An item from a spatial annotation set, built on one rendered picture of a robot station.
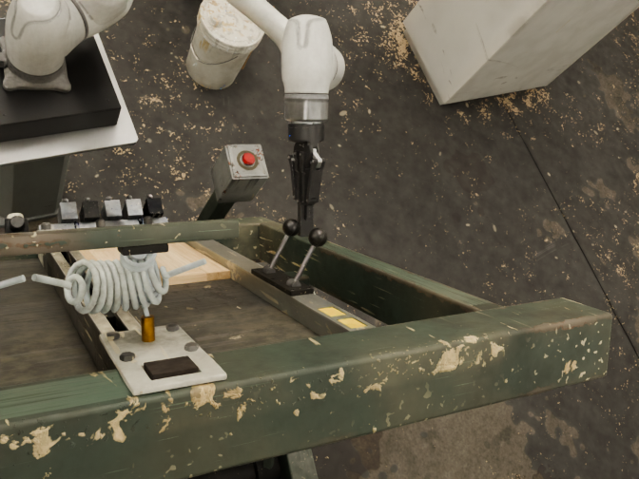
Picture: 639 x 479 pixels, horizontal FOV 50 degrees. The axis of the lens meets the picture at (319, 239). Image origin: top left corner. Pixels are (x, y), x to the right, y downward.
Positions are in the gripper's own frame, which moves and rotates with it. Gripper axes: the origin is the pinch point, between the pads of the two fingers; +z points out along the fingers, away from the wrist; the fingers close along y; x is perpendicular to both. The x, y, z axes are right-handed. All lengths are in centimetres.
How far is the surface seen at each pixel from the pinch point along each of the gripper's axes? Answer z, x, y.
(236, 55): -45, -48, 167
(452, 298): 10.4, -13.5, -33.0
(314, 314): 12.1, 11.0, -25.8
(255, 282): 12.9, 11.0, 1.3
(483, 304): 10.4, -16.3, -38.3
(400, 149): -2, -142, 173
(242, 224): 11, -8, 57
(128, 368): 4, 49, -56
